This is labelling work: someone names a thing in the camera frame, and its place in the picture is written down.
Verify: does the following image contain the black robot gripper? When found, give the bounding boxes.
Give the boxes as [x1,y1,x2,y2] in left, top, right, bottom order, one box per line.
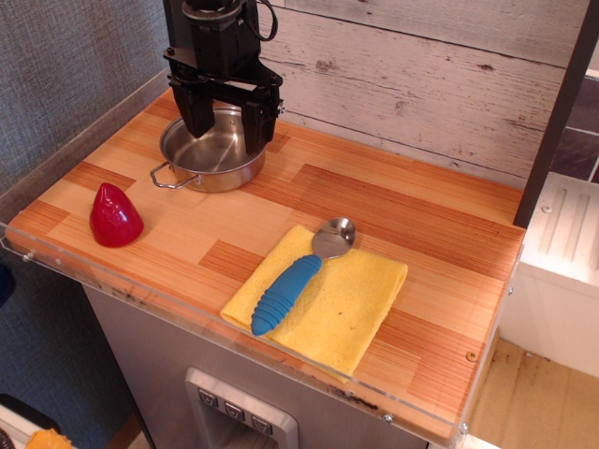
[164,1,283,154]

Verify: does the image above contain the red plastic pepper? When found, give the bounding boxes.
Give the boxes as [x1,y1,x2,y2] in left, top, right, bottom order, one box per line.
[89,182,144,248]

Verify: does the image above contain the silver metal pot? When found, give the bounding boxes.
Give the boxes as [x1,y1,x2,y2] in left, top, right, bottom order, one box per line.
[151,106,266,193]

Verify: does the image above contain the yellow folded cloth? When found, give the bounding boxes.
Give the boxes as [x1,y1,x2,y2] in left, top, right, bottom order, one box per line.
[220,224,408,383]

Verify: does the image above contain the clear acrylic table guard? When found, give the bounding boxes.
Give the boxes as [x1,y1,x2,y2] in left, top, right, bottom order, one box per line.
[6,212,524,448]

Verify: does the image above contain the grey toy fridge cabinet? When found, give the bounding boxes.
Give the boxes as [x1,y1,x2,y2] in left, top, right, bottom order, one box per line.
[84,287,428,448]

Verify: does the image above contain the silver dispenser panel with buttons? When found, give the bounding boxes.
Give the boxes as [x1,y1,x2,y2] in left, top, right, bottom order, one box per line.
[185,368,300,448]

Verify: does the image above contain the orange object bottom left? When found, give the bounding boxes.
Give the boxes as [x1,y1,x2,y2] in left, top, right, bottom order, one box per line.
[25,429,74,449]

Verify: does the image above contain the white toy sink counter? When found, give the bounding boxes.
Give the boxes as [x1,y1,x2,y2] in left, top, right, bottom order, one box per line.
[499,173,598,376]

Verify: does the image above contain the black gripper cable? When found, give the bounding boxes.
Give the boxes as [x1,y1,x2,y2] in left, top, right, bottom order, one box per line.
[238,0,278,42]

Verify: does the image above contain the blue handled metal spoon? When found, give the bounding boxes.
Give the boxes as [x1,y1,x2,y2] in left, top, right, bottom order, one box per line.
[250,217,357,336]

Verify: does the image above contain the dark vertical post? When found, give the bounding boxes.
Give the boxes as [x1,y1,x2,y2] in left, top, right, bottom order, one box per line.
[513,0,598,228]

